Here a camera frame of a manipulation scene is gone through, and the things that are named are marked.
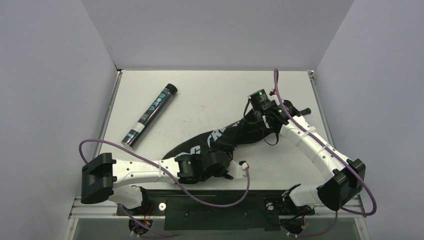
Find black racket bag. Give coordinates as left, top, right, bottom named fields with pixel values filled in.
left=162, top=114, right=287, bottom=160

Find purple cable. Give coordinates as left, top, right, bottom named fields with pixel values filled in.
left=271, top=68, right=378, bottom=238
left=78, top=139, right=251, bottom=239

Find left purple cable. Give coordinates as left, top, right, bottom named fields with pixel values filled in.
left=78, top=139, right=251, bottom=239

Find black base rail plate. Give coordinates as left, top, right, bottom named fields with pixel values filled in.
left=129, top=190, right=315, bottom=231

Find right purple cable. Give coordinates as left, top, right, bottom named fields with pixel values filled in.
left=271, top=68, right=378, bottom=238

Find black shuttlecock tube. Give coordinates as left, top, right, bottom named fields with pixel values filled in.
left=121, top=83, right=178, bottom=150

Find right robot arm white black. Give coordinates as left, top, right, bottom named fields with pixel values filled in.
left=248, top=89, right=366, bottom=215

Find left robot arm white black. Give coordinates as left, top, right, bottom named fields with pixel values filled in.
left=81, top=150, right=248, bottom=215

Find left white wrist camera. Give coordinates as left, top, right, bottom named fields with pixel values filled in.
left=228, top=160, right=249, bottom=179

